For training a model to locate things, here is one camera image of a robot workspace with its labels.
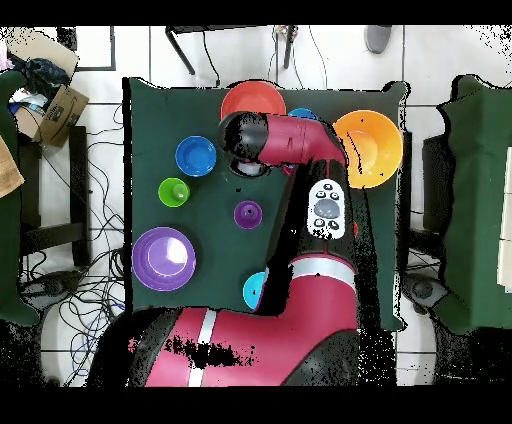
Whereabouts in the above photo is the purple cup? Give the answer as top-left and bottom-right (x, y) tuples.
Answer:
(233, 200), (264, 230)

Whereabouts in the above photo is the large sky blue bowl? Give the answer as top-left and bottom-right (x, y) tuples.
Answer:
(286, 107), (320, 121)

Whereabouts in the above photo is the small light blue bowl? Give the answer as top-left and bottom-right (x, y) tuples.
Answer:
(242, 271), (268, 312)

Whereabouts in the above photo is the dark blue bowl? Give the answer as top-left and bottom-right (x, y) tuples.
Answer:
(174, 135), (218, 178)

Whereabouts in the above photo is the green cup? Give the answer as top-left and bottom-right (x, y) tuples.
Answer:
(157, 177), (191, 208)

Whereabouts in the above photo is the purple bowl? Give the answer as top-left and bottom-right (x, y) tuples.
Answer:
(131, 226), (198, 293)

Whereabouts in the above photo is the orange bowl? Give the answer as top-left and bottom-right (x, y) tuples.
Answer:
(220, 80), (288, 121)

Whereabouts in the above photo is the dark green table cloth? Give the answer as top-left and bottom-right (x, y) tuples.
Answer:
(123, 77), (409, 332)

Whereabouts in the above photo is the yellow bowl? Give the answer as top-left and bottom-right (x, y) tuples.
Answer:
(332, 109), (404, 190)

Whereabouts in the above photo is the black wooden bench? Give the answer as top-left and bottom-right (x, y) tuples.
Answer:
(17, 125), (92, 268)

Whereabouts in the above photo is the person's right foot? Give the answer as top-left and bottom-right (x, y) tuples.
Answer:
(364, 25), (394, 55)

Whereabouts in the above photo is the printed cardboard box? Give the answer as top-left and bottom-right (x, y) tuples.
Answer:
(15, 84), (90, 148)

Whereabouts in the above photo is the green cloth side table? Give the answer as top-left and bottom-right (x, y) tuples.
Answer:
(0, 69), (41, 327)
(435, 74), (512, 335)

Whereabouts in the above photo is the tan cardboard sheet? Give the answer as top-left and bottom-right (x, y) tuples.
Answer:
(0, 135), (26, 199)

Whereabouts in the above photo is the dark blue bag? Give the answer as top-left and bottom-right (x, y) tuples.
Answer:
(9, 55), (71, 101)

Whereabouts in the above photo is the plain cardboard box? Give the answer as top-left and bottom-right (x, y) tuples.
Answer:
(5, 27), (80, 77)

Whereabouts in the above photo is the tangle of floor cables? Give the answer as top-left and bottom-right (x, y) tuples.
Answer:
(19, 103), (129, 387)

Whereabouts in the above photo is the black pedestal leg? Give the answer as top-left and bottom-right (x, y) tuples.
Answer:
(401, 271), (451, 315)
(17, 269), (85, 309)

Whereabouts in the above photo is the black metal frame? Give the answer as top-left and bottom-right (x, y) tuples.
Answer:
(164, 24), (299, 77)

